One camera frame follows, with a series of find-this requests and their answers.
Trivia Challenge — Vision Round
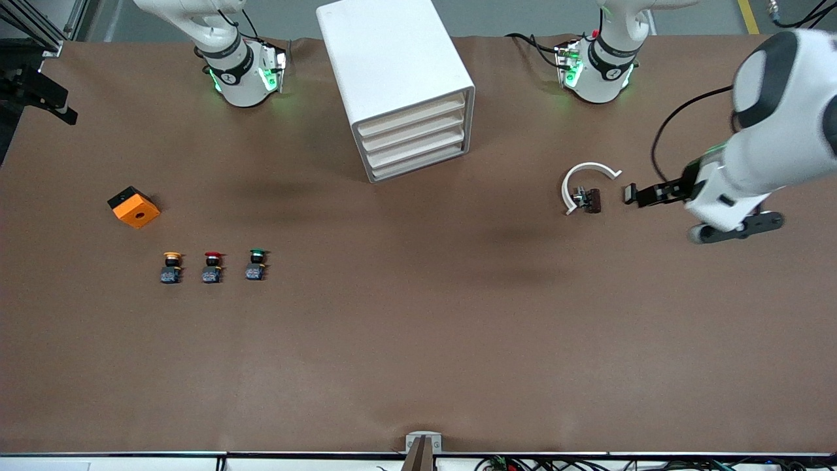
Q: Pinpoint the yellow push button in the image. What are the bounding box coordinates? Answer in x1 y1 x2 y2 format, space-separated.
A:
160 251 185 285

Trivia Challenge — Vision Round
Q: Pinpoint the grey metal bracket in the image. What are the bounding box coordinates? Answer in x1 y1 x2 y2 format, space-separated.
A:
404 430 443 455

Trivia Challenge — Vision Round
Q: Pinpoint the black cable bundle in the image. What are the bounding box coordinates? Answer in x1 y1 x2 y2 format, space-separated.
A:
476 455 837 471

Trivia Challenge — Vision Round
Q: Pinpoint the aluminium frame profile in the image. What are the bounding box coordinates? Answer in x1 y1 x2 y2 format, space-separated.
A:
0 0 89 58

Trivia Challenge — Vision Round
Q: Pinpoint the brown camera post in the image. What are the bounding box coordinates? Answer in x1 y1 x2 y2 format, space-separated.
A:
400 436 437 471

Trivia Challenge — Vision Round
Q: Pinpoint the brown table cover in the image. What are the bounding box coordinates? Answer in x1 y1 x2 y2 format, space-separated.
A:
0 34 837 455

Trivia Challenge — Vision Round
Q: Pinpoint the orange box with hole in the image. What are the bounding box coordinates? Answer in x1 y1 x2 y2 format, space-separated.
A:
107 186 162 230

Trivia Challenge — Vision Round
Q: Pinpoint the green push button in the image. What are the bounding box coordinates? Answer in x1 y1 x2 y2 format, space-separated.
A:
245 249 270 282

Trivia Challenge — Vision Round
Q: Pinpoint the small brown component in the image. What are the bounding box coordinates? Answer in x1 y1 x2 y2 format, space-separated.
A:
572 186 602 214

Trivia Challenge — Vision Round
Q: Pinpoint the red push button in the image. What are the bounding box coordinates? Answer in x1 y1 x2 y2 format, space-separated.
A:
201 251 227 285

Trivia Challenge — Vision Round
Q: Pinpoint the white curved plastic ring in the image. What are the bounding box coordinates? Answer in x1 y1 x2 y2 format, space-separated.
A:
561 162 623 217

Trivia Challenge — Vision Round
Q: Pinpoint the silver connector box green light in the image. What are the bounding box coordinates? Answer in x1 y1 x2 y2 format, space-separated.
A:
258 41 289 96
555 39 584 89

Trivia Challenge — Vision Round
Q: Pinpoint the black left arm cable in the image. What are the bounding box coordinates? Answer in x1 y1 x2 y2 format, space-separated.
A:
651 85 736 190

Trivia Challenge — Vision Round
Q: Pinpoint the black base cable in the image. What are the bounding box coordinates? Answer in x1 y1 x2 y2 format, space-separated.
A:
505 31 564 69

